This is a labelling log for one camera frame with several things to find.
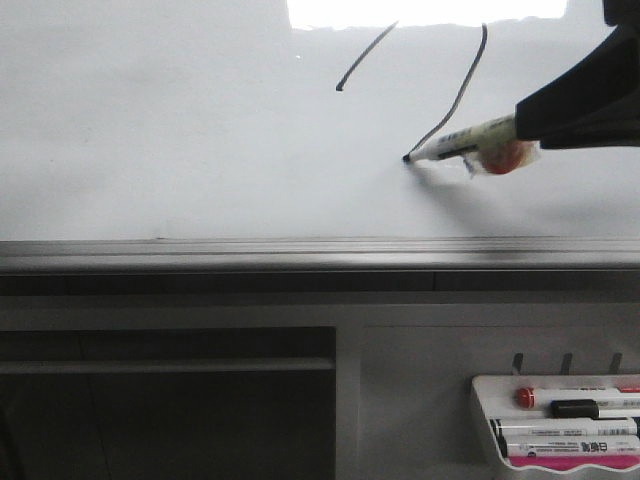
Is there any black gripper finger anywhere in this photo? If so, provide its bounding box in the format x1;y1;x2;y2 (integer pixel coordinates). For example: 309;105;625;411
515;1;639;149

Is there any white black whiteboard marker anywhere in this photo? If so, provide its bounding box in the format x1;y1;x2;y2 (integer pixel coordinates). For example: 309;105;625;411
403;114;517;163

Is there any red magnet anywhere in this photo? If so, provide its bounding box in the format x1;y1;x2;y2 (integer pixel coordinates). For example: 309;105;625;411
463;140;539;176

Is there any right tray hook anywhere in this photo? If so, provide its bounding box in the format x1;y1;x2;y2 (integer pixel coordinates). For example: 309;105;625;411
608;352;623;375

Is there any tray hook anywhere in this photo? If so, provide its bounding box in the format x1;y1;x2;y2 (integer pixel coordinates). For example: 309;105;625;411
608;352;623;375
511;352;524;376
559;353;573;375

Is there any middle tray hook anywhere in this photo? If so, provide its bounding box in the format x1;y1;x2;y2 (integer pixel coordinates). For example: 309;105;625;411
559;353;573;375

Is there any left tray hook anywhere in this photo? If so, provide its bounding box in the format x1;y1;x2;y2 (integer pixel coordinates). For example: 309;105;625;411
511;352;524;376

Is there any red capped marker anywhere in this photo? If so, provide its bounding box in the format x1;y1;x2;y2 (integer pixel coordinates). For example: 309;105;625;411
514;385;640;411

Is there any black capped marker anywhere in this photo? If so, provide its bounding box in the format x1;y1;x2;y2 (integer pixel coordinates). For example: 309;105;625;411
549;398;640;422

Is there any white marker tray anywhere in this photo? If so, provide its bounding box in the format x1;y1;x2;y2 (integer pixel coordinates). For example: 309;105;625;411
471;375;639;479

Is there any white marker black end upper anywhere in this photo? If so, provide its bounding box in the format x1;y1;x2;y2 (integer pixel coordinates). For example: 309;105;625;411
489;417;639;438

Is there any white marker black end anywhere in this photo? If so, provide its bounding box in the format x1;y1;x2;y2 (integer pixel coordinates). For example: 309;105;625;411
489;417;639;438
497;435;639;458

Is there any white marker black end lower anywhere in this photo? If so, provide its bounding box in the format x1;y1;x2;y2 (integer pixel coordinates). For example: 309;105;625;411
497;435;639;458

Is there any pink eraser strip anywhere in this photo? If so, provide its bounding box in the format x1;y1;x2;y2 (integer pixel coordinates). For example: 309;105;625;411
508;455;639;471

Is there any whiteboard with grey frame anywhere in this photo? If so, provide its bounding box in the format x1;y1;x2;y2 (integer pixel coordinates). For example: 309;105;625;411
1;1;639;273

